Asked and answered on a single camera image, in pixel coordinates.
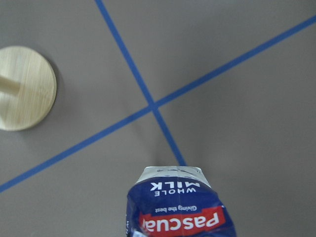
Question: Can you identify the brown paper table cover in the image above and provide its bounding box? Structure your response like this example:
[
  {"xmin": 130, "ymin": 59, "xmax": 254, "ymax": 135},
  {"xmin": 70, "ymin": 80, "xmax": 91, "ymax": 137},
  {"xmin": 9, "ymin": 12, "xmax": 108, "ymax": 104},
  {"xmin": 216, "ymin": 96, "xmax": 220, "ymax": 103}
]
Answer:
[{"xmin": 0, "ymin": 0, "xmax": 316, "ymax": 237}]

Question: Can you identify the blue white milk carton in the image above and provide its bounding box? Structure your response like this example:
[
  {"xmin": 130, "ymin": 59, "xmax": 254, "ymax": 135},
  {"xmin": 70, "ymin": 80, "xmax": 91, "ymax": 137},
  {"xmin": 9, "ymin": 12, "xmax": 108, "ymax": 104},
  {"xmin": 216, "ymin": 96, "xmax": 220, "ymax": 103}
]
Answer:
[{"xmin": 125, "ymin": 166, "xmax": 237, "ymax": 237}]

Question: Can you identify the wooden cup tree stand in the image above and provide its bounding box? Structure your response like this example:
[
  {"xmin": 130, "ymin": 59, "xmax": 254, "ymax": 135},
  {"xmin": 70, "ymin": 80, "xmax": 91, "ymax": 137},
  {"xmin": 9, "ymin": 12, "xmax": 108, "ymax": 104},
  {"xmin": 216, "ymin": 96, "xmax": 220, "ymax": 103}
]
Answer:
[{"xmin": 0, "ymin": 46, "xmax": 57, "ymax": 131}]

